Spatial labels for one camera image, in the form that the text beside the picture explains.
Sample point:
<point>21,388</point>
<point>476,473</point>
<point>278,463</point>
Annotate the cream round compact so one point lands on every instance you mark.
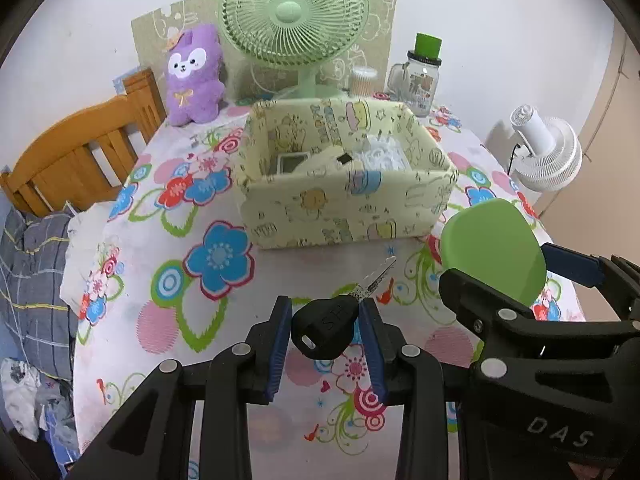
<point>322,160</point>

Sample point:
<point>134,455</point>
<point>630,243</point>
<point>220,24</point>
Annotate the wooden bed headboard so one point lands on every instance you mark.
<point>65,160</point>

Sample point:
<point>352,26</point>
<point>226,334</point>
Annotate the crumpled white grey clothes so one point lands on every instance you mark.
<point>20,395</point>

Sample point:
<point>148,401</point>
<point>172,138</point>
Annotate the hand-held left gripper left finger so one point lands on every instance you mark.
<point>280,345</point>

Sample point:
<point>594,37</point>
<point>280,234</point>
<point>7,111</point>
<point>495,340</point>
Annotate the blue paper card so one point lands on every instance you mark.
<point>122,80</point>

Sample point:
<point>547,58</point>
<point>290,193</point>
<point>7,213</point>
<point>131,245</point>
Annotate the glass mug jar green lid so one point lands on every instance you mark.
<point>420,90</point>

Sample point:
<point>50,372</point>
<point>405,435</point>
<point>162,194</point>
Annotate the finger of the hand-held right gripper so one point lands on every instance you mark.
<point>480,305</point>
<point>575,265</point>

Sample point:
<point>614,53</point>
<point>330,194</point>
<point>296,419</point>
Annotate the yellow patterned storage box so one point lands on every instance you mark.
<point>325,210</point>

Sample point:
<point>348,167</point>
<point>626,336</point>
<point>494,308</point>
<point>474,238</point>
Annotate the white remote control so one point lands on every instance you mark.
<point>292,162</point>

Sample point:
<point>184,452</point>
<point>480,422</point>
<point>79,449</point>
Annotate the black head key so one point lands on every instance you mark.
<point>325,325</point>

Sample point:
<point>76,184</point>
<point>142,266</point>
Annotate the white standing fan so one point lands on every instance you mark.
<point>545,155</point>

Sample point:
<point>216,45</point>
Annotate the green desk fan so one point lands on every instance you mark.
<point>287,15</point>

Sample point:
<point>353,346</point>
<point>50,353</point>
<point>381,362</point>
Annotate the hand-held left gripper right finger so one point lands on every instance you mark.
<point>372,345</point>

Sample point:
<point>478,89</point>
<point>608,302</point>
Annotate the grey plaid pillow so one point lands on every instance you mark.
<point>30,280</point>

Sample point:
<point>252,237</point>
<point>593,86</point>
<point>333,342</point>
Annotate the white pillow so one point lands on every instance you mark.
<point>82,225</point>

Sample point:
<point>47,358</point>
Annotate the purple plush rabbit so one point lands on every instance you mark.
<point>192,85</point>

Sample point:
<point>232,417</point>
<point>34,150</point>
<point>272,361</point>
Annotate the cotton swab container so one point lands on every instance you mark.
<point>364,82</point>

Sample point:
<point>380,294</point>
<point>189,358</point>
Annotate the green patterned wall paper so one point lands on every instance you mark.
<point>150,35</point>

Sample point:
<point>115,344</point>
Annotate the green round lid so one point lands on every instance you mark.
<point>490,245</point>

